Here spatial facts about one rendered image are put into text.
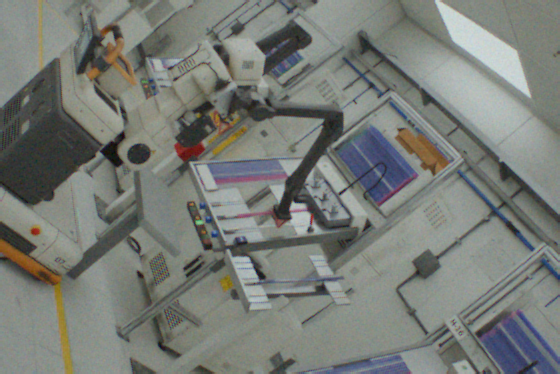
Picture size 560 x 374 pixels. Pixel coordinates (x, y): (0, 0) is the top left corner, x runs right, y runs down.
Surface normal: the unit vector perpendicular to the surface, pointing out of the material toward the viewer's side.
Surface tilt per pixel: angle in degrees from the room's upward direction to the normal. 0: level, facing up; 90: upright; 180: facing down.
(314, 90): 90
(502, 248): 90
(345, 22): 90
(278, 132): 90
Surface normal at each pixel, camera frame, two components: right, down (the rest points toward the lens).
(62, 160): 0.35, 0.56
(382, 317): -0.47, -0.56
